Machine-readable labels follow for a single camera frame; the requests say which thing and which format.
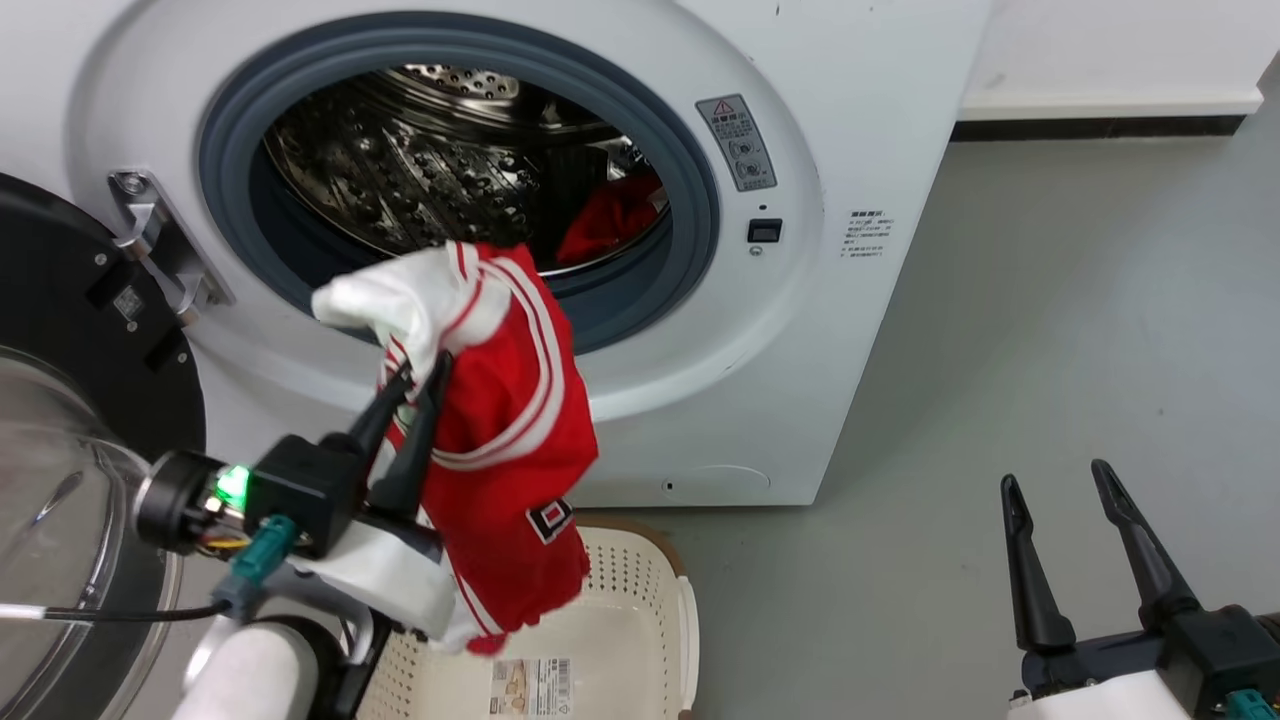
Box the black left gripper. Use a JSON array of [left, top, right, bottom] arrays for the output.
[[246, 349, 455, 563]]

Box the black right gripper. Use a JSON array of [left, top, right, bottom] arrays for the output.
[[1000, 459, 1280, 707]]

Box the red and white jersey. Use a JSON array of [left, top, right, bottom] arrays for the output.
[[312, 240, 601, 657]]

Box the steel washing machine drum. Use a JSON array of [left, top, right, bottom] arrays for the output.
[[262, 65, 669, 277]]

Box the basket label sticker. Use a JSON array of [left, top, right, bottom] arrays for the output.
[[490, 657, 574, 720]]

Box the cream plastic laundry basket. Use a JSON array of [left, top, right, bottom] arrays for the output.
[[355, 520, 701, 720]]

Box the white front-load washing machine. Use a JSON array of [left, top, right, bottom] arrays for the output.
[[0, 0, 996, 508]]

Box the black glass washing machine door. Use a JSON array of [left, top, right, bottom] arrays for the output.
[[0, 172, 208, 720]]

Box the red garment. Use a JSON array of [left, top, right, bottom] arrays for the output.
[[556, 175, 666, 267]]

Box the metal door hinge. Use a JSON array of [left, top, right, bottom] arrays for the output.
[[107, 170, 236, 323]]

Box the grey rubber door gasket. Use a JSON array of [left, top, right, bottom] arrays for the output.
[[197, 12, 721, 357]]

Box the grey warning sticker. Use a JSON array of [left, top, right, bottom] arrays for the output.
[[696, 94, 778, 193]]

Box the black cable with teal plug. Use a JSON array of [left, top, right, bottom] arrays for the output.
[[0, 514, 298, 625]]

